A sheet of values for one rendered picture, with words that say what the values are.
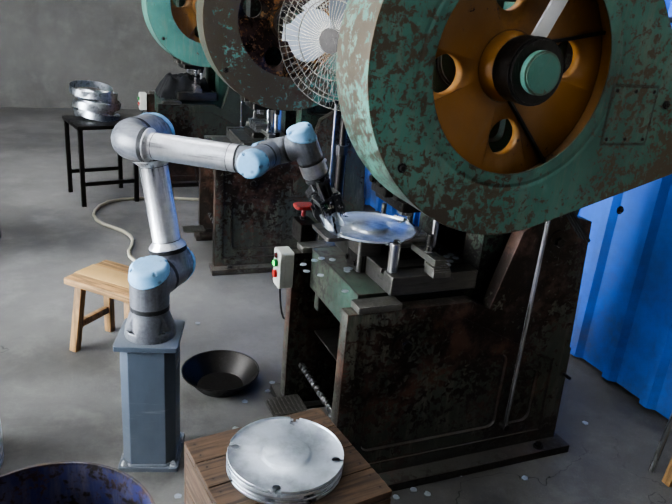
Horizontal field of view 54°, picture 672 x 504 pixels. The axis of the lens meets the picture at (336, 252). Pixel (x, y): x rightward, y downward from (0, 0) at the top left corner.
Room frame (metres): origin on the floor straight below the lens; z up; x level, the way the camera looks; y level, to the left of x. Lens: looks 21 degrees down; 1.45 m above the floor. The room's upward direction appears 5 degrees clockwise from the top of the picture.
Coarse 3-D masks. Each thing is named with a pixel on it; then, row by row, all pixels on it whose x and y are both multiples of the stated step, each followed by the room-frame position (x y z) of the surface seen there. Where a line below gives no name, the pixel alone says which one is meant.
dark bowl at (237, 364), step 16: (208, 352) 2.34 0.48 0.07; (224, 352) 2.36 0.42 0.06; (240, 352) 2.36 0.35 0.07; (192, 368) 2.25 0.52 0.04; (208, 368) 2.30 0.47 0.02; (224, 368) 2.31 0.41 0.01; (240, 368) 2.30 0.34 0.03; (256, 368) 2.26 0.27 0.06; (192, 384) 2.09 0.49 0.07; (208, 384) 2.21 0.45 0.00; (224, 384) 2.22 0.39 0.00; (240, 384) 2.23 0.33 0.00
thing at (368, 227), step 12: (348, 216) 2.08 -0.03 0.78; (360, 216) 2.09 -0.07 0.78; (372, 216) 2.10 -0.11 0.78; (384, 216) 2.11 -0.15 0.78; (348, 228) 1.95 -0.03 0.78; (360, 228) 1.95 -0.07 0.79; (372, 228) 1.96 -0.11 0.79; (384, 228) 1.97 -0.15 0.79; (396, 228) 2.00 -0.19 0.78; (408, 228) 2.01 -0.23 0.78; (360, 240) 1.84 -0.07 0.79; (372, 240) 1.86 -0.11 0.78; (384, 240) 1.87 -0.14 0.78
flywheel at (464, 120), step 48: (480, 0) 1.63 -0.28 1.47; (528, 0) 1.68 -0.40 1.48; (576, 0) 1.74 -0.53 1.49; (480, 48) 1.64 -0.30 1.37; (528, 48) 1.55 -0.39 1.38; (576, 48) 1.77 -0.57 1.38; (480, 96) 1.65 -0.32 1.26; (528, 96) 1.56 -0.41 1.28; (576, 96) 1.77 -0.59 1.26; (480, 144) 1.65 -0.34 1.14; (528, 144) 1.72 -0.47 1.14
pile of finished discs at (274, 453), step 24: (240, 432) 1.41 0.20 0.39; (264, 432) 1.42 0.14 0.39; (288, 432) 1.43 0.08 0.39; (312, 432) 1.44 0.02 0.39; (240, 456) 1.32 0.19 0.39; (264, 456) 1.32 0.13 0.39; (288, 456) 1.33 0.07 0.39; (312, 456) 1.34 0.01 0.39; (336, 456) 1.35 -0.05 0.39; (240, 480) 1.24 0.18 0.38; (264, 480) 1.24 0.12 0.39; (288, 480) 1.25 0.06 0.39; (312, 480) 1.26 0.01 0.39; (336, 480) 1.29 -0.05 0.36
